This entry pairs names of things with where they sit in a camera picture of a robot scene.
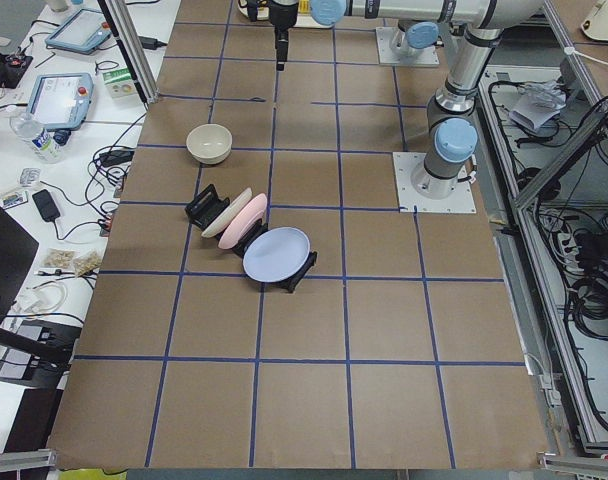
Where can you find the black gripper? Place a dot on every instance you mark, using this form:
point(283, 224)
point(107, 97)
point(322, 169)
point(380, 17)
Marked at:
point(282, 14)

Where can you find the blue plate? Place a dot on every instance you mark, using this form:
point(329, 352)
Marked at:
point(276, 255)

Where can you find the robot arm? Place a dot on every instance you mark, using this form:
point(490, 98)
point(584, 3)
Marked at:
point(453, 137)
point(413, 37)

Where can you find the cream plate in rack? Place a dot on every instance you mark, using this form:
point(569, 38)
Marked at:
point(221, 222)

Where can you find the pink plate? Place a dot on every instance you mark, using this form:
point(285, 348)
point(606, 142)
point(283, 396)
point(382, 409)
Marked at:
point(243, 221)

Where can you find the cream bowl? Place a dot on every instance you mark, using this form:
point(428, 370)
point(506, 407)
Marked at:
point(209, 144)

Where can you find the black power adapter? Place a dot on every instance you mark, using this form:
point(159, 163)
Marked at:
point(150, 43)

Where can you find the green white box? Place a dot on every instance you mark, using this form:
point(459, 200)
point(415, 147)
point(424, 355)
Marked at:
point(119, 83)

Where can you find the upper teach pendant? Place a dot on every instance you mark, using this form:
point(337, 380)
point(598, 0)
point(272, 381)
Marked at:
point(82, 33)

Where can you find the teach pendant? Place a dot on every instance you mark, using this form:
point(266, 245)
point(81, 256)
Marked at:
point(82, 33)
point(61, 101)

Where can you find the lower teach pendant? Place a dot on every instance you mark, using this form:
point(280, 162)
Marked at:
point(61, 101)

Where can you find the plastic water bottle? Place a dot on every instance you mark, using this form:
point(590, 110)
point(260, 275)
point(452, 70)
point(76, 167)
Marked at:
point(35, 135)

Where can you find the black smartphone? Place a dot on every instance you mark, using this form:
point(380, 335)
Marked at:
point(46, 205)

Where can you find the black monitor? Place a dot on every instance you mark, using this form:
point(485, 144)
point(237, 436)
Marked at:
point(17, 252)

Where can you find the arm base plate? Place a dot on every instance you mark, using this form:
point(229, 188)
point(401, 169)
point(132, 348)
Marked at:
point(428, 58)
point(419, 192)

